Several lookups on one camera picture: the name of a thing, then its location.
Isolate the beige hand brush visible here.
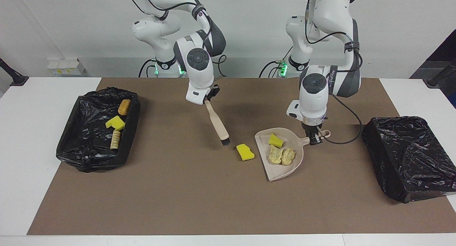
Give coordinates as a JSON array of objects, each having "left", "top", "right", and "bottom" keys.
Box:
[{"left": 204, "top": 100, "right": 231, "bottom": 147}]

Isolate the oval pale bread piece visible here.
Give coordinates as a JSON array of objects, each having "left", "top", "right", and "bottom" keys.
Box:
[{"left": 281, "top": 147, "right": 296, "bottom": 166}]

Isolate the small yellow sponge piece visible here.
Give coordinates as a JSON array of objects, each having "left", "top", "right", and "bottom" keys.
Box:
[{"left": 268, "top": 133, "right": 284, "bottom": 148}]

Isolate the jagged pale bread piece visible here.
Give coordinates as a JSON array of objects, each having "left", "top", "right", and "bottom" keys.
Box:
[{"left": 268, "top": 145, "right": 284, "bottom": 165}]

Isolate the beige plastic dustpan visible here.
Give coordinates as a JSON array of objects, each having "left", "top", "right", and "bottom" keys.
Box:
[{"left": 255, "top": 127, "right": 331, "bottom": 182}]

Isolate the wedge yellow sponge piece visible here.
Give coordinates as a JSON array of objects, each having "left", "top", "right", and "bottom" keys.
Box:
[{"left": 236, "top": 143, "right": 255, "bottom": 162}]

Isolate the L-shaped yellow sponge piece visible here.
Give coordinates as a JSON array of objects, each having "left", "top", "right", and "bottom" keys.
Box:
[{"left": 105, "top": 115, "right": 126, "bottom": 131}]

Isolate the orange striped bread roll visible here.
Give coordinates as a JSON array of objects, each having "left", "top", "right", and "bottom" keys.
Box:
[{"left": 110, "top": 129, "right": 122, "bottom": 150}]

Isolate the black bag lined bin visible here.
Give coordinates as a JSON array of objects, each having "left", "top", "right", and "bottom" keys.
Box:
[
  {"left": 361, "top": 116, "right": 456, "bottom": 204},
  {"left": 56, "top": 87, "right": 141, "bottom": 173}
]

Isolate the brown table mat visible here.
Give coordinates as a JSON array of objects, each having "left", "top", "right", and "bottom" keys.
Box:
[{"left": 27, "top": 78, "right": 456, "bottom": 236}]

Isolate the black stand foot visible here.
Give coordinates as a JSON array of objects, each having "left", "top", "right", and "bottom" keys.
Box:
[
  {"left": 423, "top": 59, "right": 456, "bottom": 89},
  {"left": 0, "top": 57, "right": 29, "bottom": 87}
]

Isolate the black base power cable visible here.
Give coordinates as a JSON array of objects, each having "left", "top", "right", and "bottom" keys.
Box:
[
  {"left": 138, "top": 59, "right": 157, "bottom": 78},
  {"left": 259, "top": 60, "right": 286, "bottom": 78}
]

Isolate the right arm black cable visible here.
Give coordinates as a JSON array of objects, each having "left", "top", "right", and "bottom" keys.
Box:
[{"left": 125, "top": 0, "right": 228, "bottom": 77}]

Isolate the white wall socket box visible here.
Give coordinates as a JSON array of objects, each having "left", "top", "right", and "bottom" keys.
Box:
[{"left": 47, "top": 58, "right": 86, "bottom": 75}]

